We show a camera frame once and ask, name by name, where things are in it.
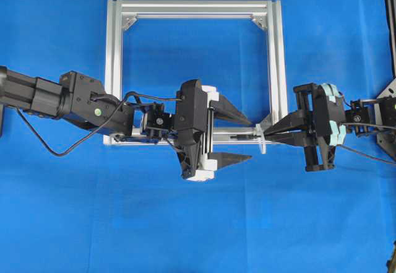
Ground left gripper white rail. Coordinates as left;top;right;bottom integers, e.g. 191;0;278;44
174;79;252;182

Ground right gripper teal pads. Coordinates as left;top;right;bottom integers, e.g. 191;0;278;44
264;83;347;171

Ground black wire with plug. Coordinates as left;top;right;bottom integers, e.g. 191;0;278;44
230;132;396;166

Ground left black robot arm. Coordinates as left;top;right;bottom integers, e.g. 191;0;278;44
1;67;249;181

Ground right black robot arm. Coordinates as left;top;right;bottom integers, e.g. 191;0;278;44
264;83;395;171

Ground black plate left edge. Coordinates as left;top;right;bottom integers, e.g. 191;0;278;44
0;104;4;137

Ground white string loop holder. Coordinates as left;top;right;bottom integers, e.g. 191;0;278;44
254;124;266;154

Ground aluminium extrusion frame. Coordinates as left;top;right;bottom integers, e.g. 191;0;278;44
105;0;288;145

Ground black vertical rail top right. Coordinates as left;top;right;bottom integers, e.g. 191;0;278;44
384;0;395;77

